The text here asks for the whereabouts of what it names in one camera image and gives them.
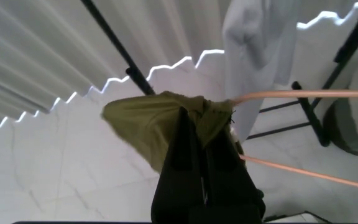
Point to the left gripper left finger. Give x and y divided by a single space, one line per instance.
179 186

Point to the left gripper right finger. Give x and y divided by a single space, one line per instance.
232 186

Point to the green garment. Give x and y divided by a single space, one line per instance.
141 121

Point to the pink clothes hanger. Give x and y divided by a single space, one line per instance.
306 93

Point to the pale grey shorts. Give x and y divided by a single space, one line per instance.
259 46

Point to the white laundry basket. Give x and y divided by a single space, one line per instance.
353 137

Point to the black clothes rack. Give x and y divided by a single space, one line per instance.
117 46

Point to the white curtain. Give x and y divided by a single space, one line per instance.
57 46

